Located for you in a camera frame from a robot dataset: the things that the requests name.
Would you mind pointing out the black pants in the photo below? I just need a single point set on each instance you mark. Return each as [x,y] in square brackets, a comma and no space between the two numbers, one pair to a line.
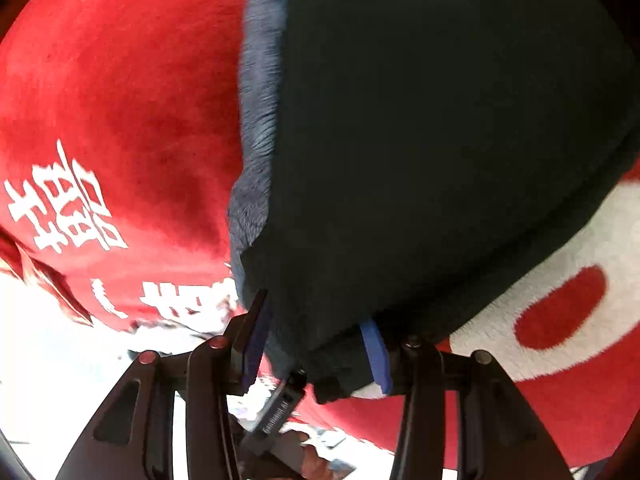
[425,160]

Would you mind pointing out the red printed blanket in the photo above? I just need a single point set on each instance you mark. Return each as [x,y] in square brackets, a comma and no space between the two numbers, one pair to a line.
[125,110]

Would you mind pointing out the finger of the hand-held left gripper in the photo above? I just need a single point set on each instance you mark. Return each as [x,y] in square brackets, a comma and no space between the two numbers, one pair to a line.
[277,410]

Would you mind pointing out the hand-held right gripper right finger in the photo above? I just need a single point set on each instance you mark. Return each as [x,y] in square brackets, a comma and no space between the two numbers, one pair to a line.
[378,357]

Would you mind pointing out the person's left hand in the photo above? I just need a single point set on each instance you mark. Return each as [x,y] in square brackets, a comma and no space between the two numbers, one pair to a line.
[312,465]

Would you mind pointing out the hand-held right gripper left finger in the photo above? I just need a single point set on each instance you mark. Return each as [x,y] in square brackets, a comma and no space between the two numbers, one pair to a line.
[252,345]

